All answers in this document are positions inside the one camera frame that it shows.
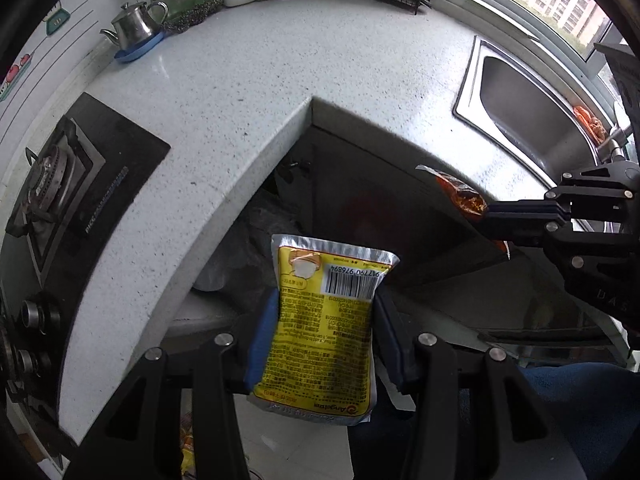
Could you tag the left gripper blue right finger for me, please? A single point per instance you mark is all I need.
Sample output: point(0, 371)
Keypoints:
point(445, 411)

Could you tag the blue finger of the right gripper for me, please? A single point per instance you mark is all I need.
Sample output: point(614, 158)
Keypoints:
point(522, 219)
point(563, 338)

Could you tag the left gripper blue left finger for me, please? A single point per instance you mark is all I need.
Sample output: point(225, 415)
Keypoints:
point(137, 434)

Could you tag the orange transparent snack bag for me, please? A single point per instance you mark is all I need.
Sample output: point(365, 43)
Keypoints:
point(468, 202)

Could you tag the yellow silver food packet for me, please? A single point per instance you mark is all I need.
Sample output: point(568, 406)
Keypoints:
point(316, 359)

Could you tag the stainless steel sink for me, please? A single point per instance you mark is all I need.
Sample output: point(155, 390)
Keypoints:
point(504, 100)

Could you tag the orange cloth at sink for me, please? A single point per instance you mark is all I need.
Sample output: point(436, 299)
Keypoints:
point(591, 124)

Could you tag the white plastic shopping bag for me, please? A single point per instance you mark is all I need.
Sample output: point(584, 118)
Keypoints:
point(241, 266)

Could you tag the black glass gas stove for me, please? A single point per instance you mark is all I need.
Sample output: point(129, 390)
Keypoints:
point(78, 187)

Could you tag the blue plastic saucer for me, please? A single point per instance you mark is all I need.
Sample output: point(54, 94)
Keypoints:
point(125, 57)

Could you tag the stainless steel teapot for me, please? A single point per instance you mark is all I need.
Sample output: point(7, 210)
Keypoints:
point(135, 25)

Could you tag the aluminium window frame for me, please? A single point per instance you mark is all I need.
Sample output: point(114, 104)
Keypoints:
point(570, 30)

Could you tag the steel wire scrubber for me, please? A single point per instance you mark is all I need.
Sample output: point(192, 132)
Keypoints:
point(195, 16)

